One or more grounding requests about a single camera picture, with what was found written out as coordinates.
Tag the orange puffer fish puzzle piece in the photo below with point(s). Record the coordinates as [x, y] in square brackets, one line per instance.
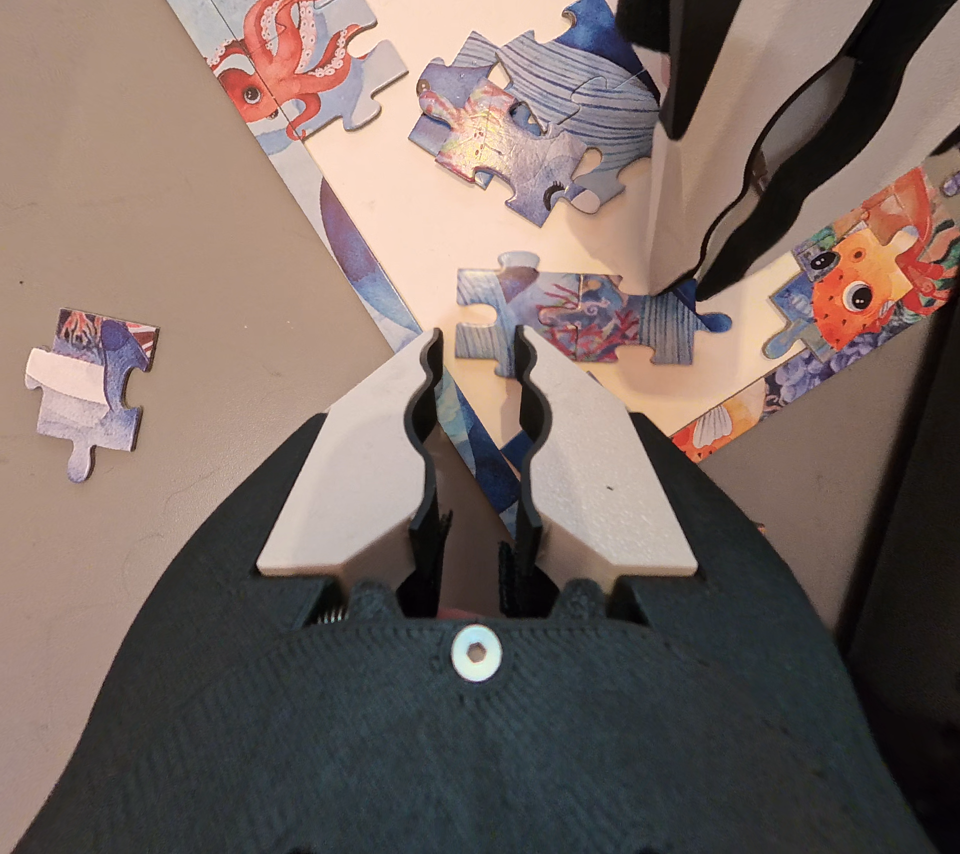
[862, 284]

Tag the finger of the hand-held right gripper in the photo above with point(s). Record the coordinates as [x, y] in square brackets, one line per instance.
[862, 119]
[690, 209]

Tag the pale striped puzzle piece with fin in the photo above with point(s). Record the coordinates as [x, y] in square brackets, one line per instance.
[622, 141]

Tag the striped dark blue puzzle piece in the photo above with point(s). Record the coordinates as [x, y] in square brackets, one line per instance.
[592, 18]

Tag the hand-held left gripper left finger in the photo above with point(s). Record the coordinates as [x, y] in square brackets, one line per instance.
[352, 464]

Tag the orange crab puzzle piece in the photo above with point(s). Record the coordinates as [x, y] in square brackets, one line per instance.
[907, 201]

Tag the striped puzzle piece with tail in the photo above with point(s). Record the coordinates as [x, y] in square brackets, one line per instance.
[675, 336]

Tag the coral and purple puzzle piece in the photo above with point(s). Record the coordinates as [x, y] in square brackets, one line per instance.
[585, 321]

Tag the puzzle piece with white patch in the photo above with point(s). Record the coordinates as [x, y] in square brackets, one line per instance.
[90, 419]

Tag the red coral puzzle piece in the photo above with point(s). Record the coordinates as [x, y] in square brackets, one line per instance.
[487, 134]

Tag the whale eye puzzle piece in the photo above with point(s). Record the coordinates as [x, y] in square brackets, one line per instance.
[547, 186]

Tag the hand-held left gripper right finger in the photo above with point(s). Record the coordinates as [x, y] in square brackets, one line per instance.
[607, 479]

